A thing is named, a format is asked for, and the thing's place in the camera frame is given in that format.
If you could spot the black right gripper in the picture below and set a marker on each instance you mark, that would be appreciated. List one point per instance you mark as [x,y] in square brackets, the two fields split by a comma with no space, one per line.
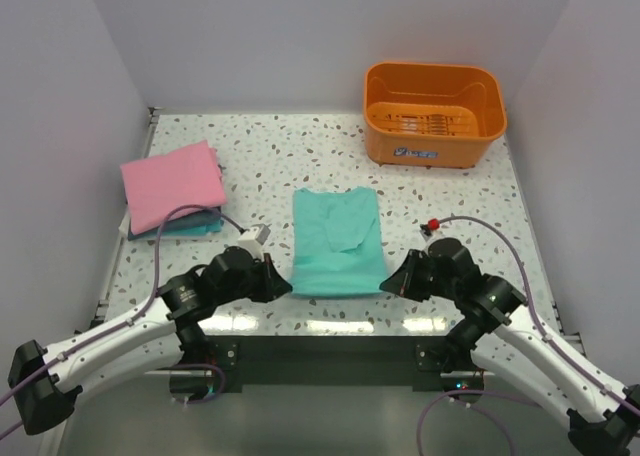
[402,281]

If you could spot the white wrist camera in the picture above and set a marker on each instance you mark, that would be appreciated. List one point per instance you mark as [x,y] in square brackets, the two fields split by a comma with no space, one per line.
[431,229]
[253,240]

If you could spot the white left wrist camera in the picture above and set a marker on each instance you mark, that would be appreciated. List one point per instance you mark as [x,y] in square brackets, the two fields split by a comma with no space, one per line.
[253,240]

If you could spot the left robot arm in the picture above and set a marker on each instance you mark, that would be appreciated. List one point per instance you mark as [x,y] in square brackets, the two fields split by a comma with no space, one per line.
[45,382]

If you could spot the orange plastic basket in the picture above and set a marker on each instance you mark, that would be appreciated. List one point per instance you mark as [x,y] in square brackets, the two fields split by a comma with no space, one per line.
[435,115]

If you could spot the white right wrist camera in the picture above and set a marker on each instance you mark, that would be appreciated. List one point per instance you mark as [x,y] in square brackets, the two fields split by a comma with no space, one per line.
[431,229]

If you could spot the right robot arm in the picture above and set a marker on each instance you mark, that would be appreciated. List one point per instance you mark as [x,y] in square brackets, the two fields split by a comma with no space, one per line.
[500,331]

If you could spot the mint green t-shirt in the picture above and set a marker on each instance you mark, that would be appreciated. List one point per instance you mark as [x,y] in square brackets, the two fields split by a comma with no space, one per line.
[337,244]

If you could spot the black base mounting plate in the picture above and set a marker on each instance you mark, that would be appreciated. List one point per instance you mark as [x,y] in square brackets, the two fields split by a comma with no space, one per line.
[405,361]

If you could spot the folded turquoise t-shirt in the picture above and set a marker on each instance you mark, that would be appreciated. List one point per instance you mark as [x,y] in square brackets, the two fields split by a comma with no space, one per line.
[196,233]

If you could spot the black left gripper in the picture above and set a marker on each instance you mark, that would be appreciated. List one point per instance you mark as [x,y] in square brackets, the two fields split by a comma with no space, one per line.
[273,283]

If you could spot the folded pink t-shirt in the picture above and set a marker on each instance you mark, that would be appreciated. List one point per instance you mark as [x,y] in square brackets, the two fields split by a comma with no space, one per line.
[170,186]

